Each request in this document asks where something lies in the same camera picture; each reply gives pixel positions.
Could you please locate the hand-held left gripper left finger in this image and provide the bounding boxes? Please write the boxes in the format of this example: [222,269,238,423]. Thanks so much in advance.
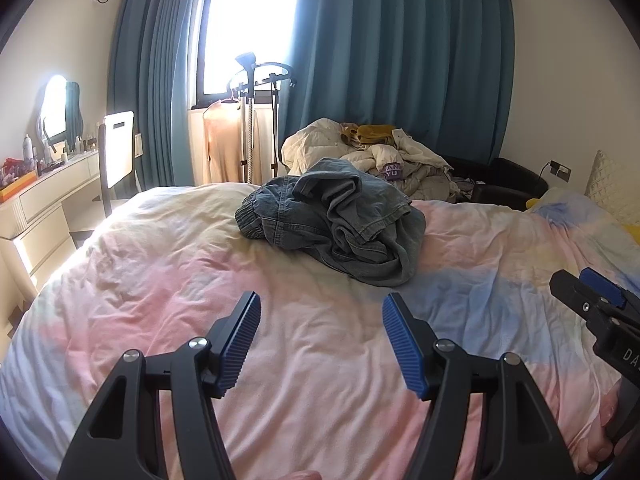
[57,290,263,480]

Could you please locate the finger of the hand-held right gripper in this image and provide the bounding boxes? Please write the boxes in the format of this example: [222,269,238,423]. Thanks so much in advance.
[579,266,640,318]
[549,269,617,330]

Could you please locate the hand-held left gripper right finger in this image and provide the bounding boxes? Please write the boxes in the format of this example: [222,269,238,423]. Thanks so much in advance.
[381,292,581,480]

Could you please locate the blue denim jeans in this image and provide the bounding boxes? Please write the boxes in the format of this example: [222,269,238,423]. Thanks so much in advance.
[235,157,427,288]

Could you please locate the pile of beige clothes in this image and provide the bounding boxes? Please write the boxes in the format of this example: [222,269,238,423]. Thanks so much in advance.
[281,117,453,201]

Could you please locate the person's right hand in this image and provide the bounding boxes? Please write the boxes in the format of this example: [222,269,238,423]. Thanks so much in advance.
[582,380,633,477]

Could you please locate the pastel tie-dye duvet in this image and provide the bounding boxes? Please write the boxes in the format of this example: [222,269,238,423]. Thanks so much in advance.
[0,182,640,480]

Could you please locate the cream quilted headboard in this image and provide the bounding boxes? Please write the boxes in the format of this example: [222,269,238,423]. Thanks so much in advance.
[585,150,640,226]

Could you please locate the yellow plush toy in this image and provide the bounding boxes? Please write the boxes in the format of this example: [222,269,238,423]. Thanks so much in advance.
[524,196,640,247]

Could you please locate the black leather armchair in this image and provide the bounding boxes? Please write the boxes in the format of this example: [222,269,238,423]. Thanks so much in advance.
[440,155,551,211]

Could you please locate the grey garment with purple label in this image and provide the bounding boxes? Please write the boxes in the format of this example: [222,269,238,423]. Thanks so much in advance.
[350,157,463,203]

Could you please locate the beige hanging garment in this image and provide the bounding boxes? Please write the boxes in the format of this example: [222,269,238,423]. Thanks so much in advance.
[202,99,263,186]

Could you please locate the mustard yellow garment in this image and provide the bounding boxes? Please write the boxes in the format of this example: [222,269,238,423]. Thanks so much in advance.
[341,124,398,146]

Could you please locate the white and black chair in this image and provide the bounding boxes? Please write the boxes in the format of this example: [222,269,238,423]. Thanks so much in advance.
[70,111,138,248]

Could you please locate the garment steamer stand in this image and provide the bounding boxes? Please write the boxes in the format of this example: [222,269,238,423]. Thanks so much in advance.
[227,51,293,186]

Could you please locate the cream dressing table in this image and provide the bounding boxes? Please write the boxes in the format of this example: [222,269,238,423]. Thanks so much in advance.
[0,150,108,301]

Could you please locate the orange tray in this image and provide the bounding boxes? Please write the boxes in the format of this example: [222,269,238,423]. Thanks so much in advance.
[0,170,38,203]

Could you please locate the blue curtain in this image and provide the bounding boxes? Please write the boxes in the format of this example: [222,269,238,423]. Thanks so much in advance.
[276,0,516,166]
[107,0,216,196]

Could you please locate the row of cosmetic bottles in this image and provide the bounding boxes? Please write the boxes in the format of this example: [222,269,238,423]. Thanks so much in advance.
[20,122,103,171]

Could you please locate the oval vanity mirror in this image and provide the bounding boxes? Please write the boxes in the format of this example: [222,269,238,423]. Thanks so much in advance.
[37,75,83,143]

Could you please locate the bright window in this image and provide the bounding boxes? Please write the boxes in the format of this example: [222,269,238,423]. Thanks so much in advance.
[196,0,301,111]

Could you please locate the wall socket with charger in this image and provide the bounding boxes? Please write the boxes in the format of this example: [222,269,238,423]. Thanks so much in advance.
[540,160,572,181]

